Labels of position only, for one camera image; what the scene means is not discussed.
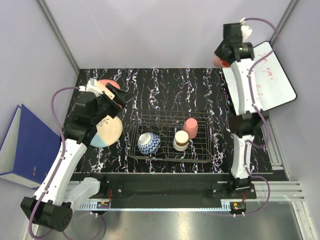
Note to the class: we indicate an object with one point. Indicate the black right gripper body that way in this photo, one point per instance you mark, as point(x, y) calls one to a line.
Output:
point(219, 51)

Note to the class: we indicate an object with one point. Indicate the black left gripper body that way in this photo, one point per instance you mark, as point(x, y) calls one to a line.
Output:
point(107, 106)

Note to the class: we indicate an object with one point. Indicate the pink cup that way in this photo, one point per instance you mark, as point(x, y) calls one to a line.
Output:
point(191, 127)
point(217, 62)

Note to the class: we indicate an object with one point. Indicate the blue and cream plate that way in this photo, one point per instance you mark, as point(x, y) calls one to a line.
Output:
point(109, 131)

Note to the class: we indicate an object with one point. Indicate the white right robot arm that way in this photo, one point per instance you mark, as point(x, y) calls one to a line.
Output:
point(249, 115)

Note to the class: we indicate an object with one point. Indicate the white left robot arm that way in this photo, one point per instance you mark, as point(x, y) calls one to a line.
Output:
point(51, 206)

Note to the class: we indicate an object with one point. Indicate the blue patterned bowl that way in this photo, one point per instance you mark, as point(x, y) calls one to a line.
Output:
point(148, 143)

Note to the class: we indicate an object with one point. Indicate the whiteboard with red writing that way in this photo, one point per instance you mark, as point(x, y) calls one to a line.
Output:
point(273, 86)

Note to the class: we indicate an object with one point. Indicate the cream and brown cup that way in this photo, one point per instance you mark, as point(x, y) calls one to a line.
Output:
point(181, 140)

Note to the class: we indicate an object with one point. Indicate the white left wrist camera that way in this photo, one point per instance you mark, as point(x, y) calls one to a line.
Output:
point(91, 86)

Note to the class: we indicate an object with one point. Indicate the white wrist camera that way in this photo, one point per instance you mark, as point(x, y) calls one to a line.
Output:
point(246, 30)
point(91, 86)

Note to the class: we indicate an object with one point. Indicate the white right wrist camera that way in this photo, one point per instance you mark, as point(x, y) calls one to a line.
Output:
point(246, 30)

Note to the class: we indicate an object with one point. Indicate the black wire dish rack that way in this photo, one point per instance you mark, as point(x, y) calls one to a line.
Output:
point(165, 124)

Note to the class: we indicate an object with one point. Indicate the blue ring binder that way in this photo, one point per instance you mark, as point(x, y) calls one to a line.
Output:
point(28, 149)

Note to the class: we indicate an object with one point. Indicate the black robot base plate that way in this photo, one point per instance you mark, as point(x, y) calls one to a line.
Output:
point(166, 191)

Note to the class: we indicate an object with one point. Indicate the aluminium frame rail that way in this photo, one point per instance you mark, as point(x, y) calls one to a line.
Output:
point(43, 6)

